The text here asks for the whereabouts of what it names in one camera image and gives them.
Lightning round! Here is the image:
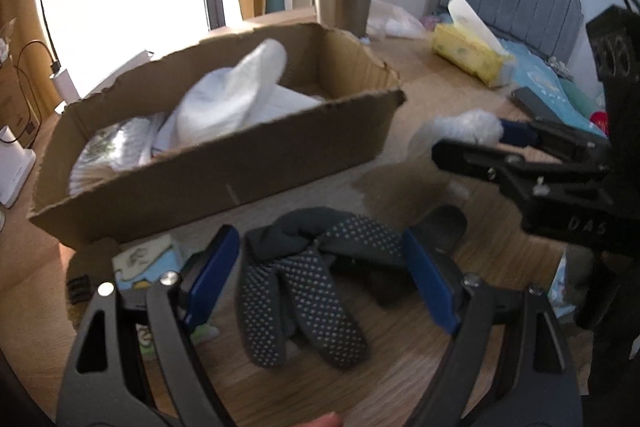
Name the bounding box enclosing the yellow tissue pack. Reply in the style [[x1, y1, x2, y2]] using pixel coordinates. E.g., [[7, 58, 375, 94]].
[[432, 0, 516, 89]]

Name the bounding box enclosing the white charger with cable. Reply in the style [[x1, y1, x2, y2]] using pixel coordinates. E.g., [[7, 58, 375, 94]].
[[14, 39, 80, 115]]

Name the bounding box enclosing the brown cardboard box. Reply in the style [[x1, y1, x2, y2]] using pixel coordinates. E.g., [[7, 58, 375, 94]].
[[28, 23, 406, 249]]

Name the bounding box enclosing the black smartphone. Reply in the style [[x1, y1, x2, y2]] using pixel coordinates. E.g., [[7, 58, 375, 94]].
[[510, 87, 562, 124]]

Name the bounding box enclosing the person's thumb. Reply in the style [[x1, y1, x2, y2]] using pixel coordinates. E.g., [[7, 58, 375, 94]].
[[295, 412, 344, 427]]

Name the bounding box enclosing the cartoon tissue packet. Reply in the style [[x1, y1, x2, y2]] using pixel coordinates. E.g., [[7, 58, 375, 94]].
[[112, 233, 222, 358]]

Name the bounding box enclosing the bagged cotton swabs pack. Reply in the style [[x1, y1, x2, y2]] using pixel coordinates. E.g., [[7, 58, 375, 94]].
[[68, 113, 165, 196]]

